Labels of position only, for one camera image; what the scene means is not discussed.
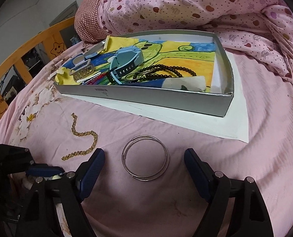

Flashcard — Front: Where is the frog drawing paper liner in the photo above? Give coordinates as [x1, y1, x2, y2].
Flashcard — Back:
[54, 36, 216, 92]

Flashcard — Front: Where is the grey shallow cardboard box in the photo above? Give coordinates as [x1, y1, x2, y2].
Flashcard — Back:
[54, 30, 234, 117]

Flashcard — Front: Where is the white paper sheet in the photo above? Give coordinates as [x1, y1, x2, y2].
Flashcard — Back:
[67, 52, 249, 143]

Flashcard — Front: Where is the pink dotted rolled quilt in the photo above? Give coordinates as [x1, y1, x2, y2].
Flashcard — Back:
[98, 0, 293, 84]

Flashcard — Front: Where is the gold chain bracelet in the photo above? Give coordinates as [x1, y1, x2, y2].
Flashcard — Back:
[61, 112, 99, 162]

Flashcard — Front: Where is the red hair clip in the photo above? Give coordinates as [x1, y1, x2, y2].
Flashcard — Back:
[83, 74, 106, 85]

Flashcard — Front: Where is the white hair clip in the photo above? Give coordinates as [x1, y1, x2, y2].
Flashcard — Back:
[77, 72, 101, 83]

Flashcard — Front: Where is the blue smart watch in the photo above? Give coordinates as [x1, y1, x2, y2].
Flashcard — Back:
[107, 45, 144, 85]

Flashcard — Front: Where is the red checkered pillow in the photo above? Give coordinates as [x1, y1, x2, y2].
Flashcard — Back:
[74, 0, 106, 43]

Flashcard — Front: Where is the grey door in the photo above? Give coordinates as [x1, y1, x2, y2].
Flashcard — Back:
[49, 1, 79, 26]

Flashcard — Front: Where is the pink floral bed sheet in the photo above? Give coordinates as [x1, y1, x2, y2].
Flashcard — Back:
[0, 44, 293, 236]

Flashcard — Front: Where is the wooden bed rail left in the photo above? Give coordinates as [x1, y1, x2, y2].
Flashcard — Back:
[0, 17, 74, 119]

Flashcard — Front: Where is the dark bead necklace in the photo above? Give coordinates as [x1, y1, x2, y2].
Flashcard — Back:
[129, 64, 198, 84]

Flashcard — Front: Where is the silver double ring bangle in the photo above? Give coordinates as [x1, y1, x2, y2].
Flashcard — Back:
[121, 134, 170, 181]

